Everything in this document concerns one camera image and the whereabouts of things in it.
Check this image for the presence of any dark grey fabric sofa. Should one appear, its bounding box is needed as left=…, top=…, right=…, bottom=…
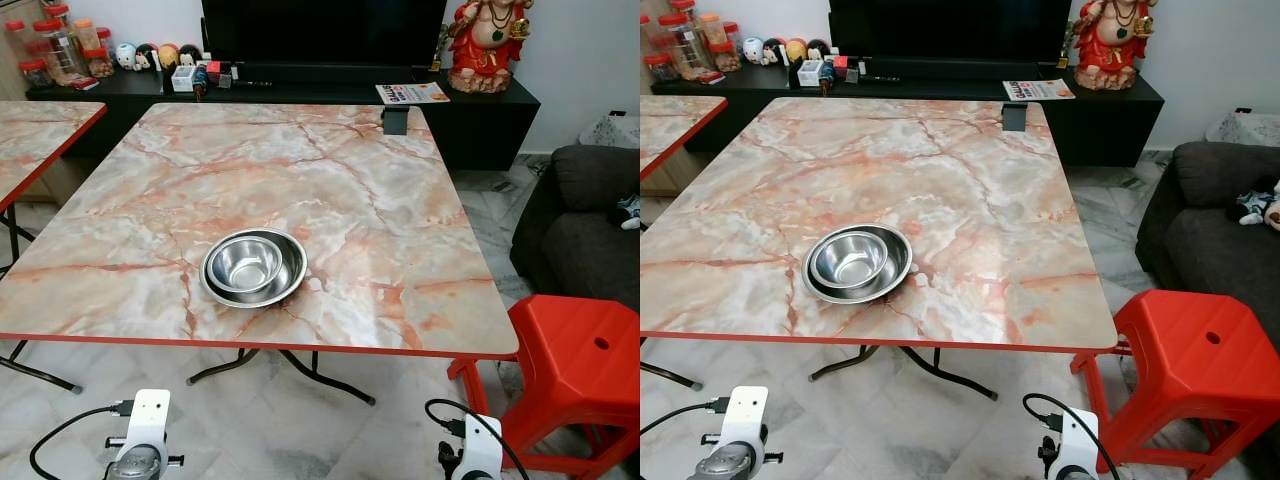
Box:
left=510, top=145, right=641, bottom=313
left=1137, top=141, right=1280, bottom=348

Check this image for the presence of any light wooden cabinet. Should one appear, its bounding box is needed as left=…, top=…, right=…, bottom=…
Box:
left=640, top=148, right=705, bottom=199
left=15, top=152, right=94, bottom=205

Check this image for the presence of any white lace cloth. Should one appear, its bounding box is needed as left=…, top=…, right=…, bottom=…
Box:
left=1206, top=108, right=1280, bottom=148
left=580, top=113, right=641, bottom=150

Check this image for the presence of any red plastic stool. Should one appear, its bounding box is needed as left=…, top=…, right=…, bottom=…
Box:
left=1070, top=289, right=1280, bottom=477
left=447, top=294, right=641, bottom=479

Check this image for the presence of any black television cabinet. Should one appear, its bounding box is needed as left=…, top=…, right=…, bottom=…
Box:
left=25, top=64, right=542, bottom=172
left=650, top=60, right=1166, bottom=168

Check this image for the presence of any tall clear jar red lid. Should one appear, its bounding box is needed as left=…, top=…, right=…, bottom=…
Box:
left=33, top=18, right=83, bottom=83
left=657, top=12, right=712, bottom=79

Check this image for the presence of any small stainless steel bowl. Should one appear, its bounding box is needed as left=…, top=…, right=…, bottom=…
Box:
left=809, top=231, right=890, bottom=289
left=207, top=237, right=285, bottom=293

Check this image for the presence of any red laughing Buddha statue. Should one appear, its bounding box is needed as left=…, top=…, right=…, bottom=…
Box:
left=447, top=0, right=535, bottom=95
left=1073, top=0, right=1160, bottom=92

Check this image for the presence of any large stainless steel bowl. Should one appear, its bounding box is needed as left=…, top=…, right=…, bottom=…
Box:
left=802, top=224, right=914, bottom=304
left=200, top=228, right=308, bottom=309

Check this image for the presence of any orange white magazine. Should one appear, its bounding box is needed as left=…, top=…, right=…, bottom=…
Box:
left=376, top=82, right=451, bottom=106
left=1003, top=78, right=1078, bottom=102

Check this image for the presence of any black flat television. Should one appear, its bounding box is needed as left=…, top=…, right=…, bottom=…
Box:
left=828, top=0, right=1073, bottom=64
left=201, top=0, right=448, bottom=68

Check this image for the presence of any thin black table leg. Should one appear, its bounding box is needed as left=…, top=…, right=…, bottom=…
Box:
left=0, top=208, right=37, bottom=280

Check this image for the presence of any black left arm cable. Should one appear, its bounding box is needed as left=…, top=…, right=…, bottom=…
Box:
left=28, top=400, right=137, bottom=480
left=640, top=397, right=732, bottom=437

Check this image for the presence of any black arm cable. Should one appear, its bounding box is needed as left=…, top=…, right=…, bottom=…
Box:
left=425, top=398, right=532, bottom=480
left=640, top=397, right=732, bottom=437
left=28, top=400, right=137, bottom=480
left=1022, top=393, right=1127, bottom=480

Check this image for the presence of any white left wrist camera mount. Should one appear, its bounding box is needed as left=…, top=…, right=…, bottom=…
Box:
left=106, top=389, right=186, bottom=469
left=702, top=386, right=772, bottom=467

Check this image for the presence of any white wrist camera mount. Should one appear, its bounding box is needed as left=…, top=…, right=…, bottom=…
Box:
left=702, top=386, right=772, bottom=467
left=1038, top=408, right=1102, bottom=480
left=106, top=389, right=186, bottom=469
left=438, top=412, right=505, bottom=480

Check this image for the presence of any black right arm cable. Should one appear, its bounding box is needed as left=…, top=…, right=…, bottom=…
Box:
left=425, top=398, right=532, bottom=480
left=1022, top=393, right=1127, bottom=480

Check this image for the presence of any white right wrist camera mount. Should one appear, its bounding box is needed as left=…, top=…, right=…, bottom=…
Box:
left=438, top=412, right=505, bottom=480
left=1038, top=408, right=1102, bottom=480

